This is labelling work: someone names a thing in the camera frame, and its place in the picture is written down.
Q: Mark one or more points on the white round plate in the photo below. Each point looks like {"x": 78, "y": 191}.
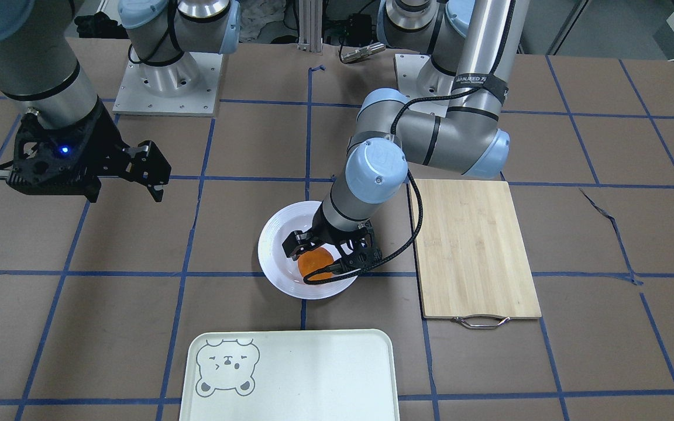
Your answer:
{"x": 281, "y": 270}

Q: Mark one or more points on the wooden cutting board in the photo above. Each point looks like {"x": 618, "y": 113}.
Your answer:
{"x": 471, "y": 260}

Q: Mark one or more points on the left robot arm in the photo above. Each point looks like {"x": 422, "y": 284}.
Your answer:
{"x": 454, "y": 129}

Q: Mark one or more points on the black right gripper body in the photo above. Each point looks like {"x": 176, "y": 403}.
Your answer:
{"x": 105, "y": 146}

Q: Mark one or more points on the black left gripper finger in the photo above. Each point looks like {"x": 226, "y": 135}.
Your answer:
{"x": 298, "y": 242}
{"x": 337, "y": 257}

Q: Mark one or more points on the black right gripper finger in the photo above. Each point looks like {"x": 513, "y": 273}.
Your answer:
{"x": 147, "y": 166}
{"x": 91, "y": 190}

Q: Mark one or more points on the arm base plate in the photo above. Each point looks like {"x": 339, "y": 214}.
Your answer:
{"x": 417, "y": 77}
{"x": 188, "y": 87}

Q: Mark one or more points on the aluminium frame post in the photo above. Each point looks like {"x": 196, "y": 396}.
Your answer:
{"x": 310, "y": 26}

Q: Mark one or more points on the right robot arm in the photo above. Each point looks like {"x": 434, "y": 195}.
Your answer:
{"x": 39, "y": 70}

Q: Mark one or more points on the orange fruit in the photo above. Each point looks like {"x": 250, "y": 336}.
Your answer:
{"x": 314, "y": 260}

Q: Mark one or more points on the white tray with bear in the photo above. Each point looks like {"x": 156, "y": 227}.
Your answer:
{"x": 291, "y": 375}

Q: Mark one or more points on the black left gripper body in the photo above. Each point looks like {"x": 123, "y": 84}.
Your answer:
{"x": 330, "y": 233}

